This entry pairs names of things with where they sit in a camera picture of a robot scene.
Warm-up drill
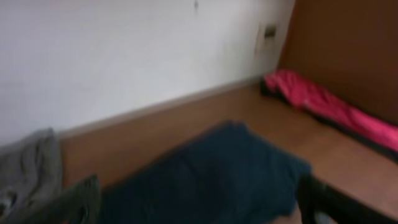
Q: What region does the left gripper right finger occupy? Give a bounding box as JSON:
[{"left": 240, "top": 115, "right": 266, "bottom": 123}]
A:
[{"left": 297, "top": 175, "right": 397, "bottom": 224}]

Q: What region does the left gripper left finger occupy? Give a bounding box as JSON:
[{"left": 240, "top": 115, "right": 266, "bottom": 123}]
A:
[{"left": 18, "top": 175, "right": 101, "bottom": 224}]

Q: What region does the navy blue garment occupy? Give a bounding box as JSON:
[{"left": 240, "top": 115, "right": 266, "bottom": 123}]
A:
[{"left": 98, "top": 122, "right": 312, "bottom": 224}]

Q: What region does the grey folded shirt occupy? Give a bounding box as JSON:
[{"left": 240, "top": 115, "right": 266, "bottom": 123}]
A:
[{"left": 1, "top": 128, "right": 63, "bottom": 221}]

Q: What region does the red shirt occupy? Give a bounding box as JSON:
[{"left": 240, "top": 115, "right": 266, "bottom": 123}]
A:
[{"left": 263, "top": 70, "right": 397, "bottom": 152}]

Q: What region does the black garment under red shirt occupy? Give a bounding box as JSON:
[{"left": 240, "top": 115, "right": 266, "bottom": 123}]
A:
[{"left": 259, "top": 80, "right": 397, "bottom": 163}]

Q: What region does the wall outlet plate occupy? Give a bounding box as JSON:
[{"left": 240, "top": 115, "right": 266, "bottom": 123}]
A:
[{"left": 264, "top": 24, "right": 277, "bottom": 39}]

